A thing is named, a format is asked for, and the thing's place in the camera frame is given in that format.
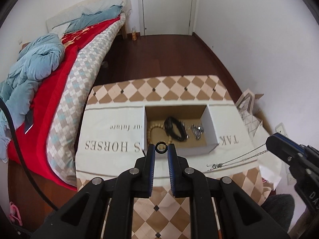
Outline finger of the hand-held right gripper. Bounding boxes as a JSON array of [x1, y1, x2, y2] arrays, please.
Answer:
[[273, 133, 319, 155], [266, 136, 307, 166]]

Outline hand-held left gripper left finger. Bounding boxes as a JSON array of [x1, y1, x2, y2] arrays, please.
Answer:
[[43, 144, 156, 239]]

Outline dark phone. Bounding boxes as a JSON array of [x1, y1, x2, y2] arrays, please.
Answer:
[[24, 110, 34, 133]]

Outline silver necklace with discs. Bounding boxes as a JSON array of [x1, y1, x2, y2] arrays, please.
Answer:
[[191, 123, 206, 140]]

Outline bed with red blanket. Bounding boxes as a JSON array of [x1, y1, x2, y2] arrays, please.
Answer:
[[7, 17, 120, 192]]

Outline black watch band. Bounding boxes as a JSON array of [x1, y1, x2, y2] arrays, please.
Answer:
[[164, 117, 189, 141]]

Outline wooden bead bracelet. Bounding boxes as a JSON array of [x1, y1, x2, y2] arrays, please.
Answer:
[[147, 124, 173, 146]]

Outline white cardboard box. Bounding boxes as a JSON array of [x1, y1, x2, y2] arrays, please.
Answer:
[[142, 104, 220, 157]]

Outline floral cloth bag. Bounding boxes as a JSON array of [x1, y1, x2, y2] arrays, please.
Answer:
[[234, 88, 263, 140]]

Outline pink slippers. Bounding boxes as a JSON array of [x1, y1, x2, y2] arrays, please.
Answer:
[[9, 202, 23, 227]]

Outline white pillow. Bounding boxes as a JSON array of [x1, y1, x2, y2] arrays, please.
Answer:
[[51, 22, 71, 34]]

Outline dark fuzzy clothing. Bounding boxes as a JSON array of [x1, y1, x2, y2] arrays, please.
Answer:
[[262, 194, 296, 232]]

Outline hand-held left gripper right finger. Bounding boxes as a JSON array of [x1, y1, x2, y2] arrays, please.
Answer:
[[167, 144, 291, 239]]

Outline light blue quilt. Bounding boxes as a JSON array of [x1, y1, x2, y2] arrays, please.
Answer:
[[0, 33, 66, 163]]

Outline thin silver chain bracelet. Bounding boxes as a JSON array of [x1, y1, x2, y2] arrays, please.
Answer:
[[207, 143, 270, 172]]

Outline teal blanket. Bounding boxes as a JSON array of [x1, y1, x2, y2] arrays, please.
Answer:
[[64, 5, 122, 33]]

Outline checkered printed tablecloth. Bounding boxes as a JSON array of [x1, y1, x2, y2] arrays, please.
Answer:
[[75, 75, 273, 239]]

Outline black cable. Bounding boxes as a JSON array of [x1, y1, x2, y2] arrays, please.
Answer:
[[0, 100, 59, 211]]

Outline white door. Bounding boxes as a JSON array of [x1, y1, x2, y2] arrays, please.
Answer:
[[140, 0, 197, 36]]

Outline pale dotted pillow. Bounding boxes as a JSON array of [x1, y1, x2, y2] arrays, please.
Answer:
[[81, 0, 124, 15]]

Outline checkered quilt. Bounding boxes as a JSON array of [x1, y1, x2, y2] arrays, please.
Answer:
[[46, 14, 126, 180]]

